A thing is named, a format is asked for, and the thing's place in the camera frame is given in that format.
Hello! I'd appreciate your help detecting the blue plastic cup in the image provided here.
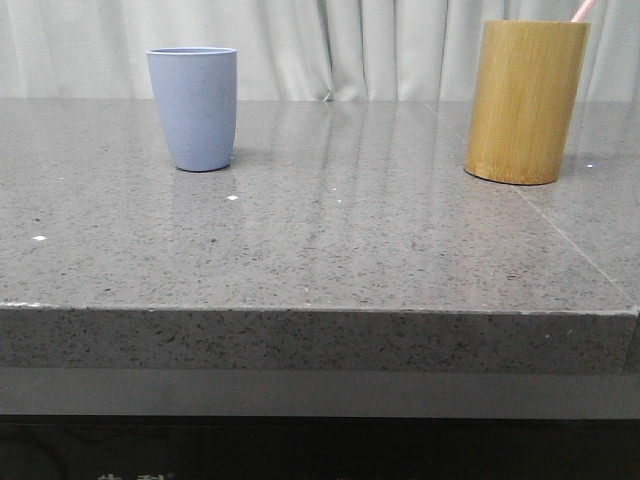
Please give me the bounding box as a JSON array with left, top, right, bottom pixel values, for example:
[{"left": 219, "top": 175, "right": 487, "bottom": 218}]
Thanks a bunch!
[{"left": 146, "top": 47, "right": 237, "bottom": 172}]

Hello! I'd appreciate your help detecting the white curtain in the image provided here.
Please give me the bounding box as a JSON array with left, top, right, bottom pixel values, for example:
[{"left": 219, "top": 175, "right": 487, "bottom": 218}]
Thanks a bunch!
[{"left": 0, "top": 0, "right": 640, "bottom": 104}]

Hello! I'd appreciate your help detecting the bamboo cylinder holder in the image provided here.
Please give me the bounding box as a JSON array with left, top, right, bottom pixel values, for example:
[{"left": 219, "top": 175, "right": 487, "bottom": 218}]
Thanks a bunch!
[{"left": 464, "top": 20, "right": 590, "bottom": 185}]

